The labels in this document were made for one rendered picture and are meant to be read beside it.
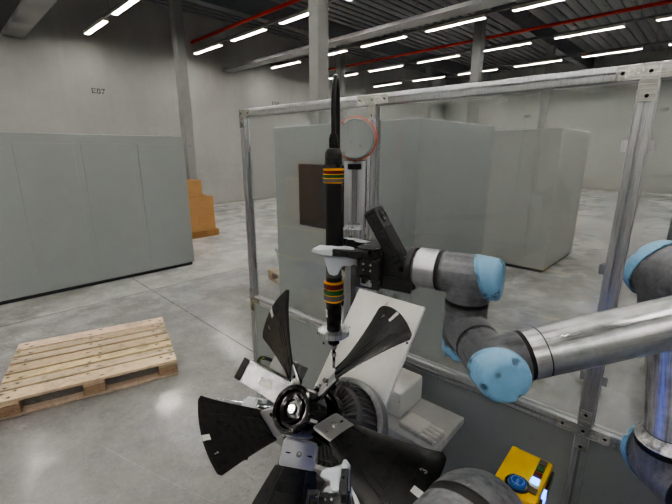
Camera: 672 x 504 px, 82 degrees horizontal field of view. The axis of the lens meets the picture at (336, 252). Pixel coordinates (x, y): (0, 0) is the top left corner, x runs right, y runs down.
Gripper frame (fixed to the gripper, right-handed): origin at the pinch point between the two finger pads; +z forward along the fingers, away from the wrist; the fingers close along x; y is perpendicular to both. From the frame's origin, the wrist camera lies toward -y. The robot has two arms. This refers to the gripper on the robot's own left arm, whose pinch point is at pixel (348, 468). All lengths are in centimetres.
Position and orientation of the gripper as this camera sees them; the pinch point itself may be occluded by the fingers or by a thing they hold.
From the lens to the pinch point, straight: 94.9
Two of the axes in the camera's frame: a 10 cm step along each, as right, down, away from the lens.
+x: 1.1, 9.6, 2.4
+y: -9.9, 0.9, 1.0
